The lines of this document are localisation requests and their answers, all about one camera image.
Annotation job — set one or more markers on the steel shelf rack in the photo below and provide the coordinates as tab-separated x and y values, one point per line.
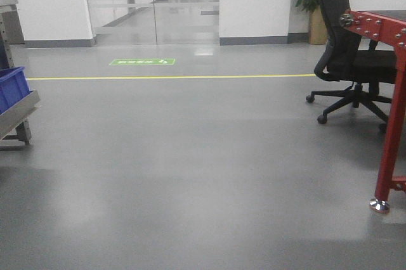
14	121

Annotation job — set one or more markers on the glass double door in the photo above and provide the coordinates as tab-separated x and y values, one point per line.
154	22

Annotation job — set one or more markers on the black office chair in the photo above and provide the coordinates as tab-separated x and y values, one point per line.
342	60

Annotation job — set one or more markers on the potted green plant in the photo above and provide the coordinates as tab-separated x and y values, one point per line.
317	32

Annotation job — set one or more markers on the blue bin on rack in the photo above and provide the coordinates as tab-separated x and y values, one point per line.
14	87

